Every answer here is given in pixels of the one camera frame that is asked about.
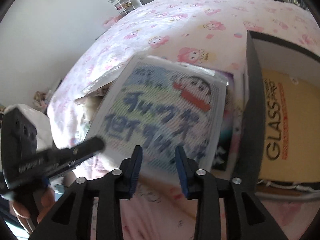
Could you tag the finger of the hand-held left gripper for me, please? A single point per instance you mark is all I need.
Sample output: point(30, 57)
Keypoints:
point(82, 148)

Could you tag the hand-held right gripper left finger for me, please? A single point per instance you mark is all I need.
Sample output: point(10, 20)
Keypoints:
point(135, 172)

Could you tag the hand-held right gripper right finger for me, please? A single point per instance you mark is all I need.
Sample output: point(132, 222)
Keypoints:
point(181, 173)

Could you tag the cartoon printed card packet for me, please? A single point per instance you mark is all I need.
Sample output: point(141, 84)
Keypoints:
point(160, 110)

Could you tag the black storage box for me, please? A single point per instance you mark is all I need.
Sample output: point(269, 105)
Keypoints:
point(247, 120)

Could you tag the person's left hand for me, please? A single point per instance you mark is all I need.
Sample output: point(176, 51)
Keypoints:
point(46, 202)

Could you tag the white plastic bag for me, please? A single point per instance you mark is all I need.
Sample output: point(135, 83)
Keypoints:
point(30, 116)

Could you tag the beige plush toy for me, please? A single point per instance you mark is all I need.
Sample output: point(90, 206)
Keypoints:
point(87, 110)

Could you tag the silver foil packet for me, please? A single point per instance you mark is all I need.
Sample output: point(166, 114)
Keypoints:
point(100, 86)

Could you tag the dark holographic card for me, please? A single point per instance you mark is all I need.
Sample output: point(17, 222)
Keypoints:
point(231, 120)

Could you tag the yellow packet with black lettering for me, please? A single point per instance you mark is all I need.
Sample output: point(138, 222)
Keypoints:
point(292, 130)

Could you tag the pink cartoon printed blanket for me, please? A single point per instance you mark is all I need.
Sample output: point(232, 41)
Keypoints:
point(190, 25)

